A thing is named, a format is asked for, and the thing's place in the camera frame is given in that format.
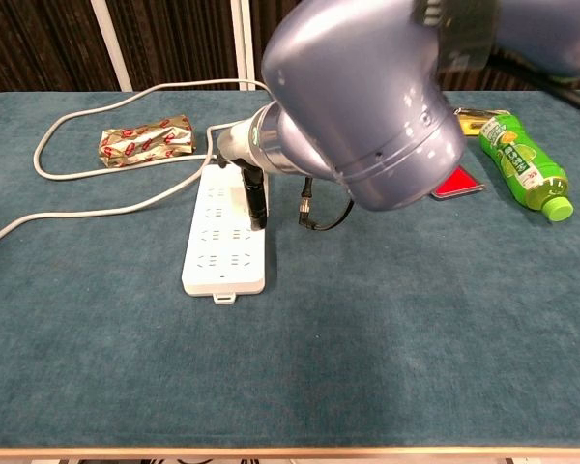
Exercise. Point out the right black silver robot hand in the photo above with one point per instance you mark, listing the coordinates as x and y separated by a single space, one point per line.
234 142

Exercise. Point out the white power strip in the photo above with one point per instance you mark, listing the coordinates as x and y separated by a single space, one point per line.
222 261

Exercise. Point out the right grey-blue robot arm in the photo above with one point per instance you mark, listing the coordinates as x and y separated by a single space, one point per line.
367 96

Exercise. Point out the gold red snack wrapper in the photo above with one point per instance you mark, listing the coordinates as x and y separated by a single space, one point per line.
145 141

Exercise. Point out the dark slatted partition panel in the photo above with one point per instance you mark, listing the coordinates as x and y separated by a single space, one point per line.
174 43
34 43
512 82

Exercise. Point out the blue table cloth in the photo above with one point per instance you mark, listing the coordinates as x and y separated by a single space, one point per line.
319 348

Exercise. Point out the red ink pad box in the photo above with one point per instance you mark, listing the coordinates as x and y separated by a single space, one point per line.
456 186

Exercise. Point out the razor in yellow package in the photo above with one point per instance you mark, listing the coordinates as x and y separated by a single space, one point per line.
469 124

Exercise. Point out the green tea bottle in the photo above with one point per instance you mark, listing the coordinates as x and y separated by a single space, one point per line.
522 164

